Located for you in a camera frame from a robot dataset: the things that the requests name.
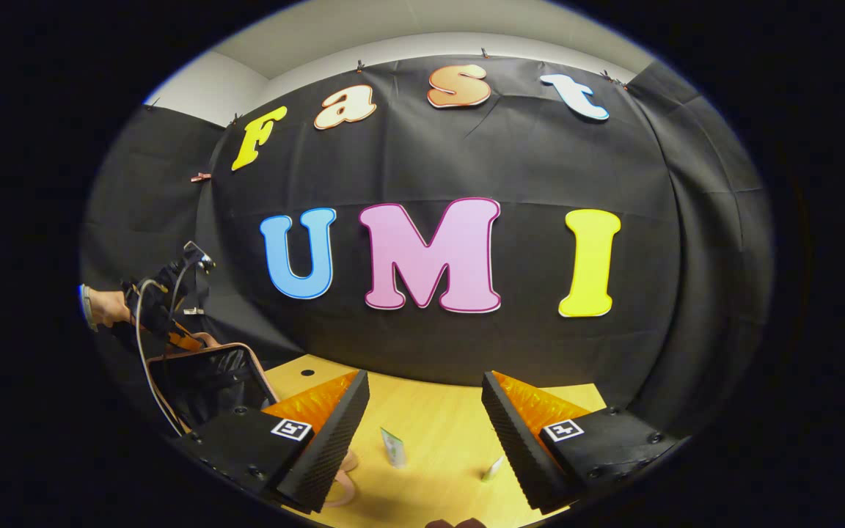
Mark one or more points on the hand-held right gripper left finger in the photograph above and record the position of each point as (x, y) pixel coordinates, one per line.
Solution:
(323, 447)

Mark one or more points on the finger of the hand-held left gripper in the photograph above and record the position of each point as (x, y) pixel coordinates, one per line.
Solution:
(186, 341)

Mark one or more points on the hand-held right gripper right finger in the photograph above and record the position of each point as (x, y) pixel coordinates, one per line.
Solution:
(518, 447)

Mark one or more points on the small white skincare tube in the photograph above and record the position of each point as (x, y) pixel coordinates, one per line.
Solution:
(494, 468)

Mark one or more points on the green white skincare tube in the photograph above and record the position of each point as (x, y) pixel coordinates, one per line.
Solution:
(393, 447)

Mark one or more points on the pink clothes peg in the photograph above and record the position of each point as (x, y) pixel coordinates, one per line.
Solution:
(201, 177)

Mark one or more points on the black backdrop cloth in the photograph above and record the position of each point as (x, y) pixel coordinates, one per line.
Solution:
(430, 161)

